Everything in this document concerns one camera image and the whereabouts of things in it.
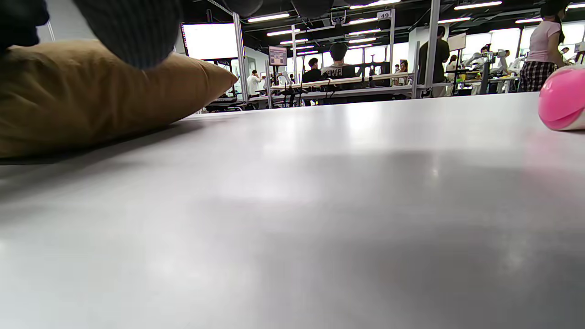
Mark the pink lint roller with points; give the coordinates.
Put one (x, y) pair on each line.
(562, 98)

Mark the small monitor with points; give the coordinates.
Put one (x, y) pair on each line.
(277, 55)

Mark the large white screen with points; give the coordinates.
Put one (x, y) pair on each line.
(210, 41)

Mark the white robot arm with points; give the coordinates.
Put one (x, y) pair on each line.
(484, 59)

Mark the row of ceiling lights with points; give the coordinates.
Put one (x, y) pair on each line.
(269, 17)

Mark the person's right hand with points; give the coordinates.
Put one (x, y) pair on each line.
(132, 32)

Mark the brown square pillow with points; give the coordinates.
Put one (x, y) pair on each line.
(91, 100)

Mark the silver frame post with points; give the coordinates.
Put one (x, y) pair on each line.
(433, 41)
(240, 55)

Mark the wooden workbench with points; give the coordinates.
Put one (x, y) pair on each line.
(347, 81)

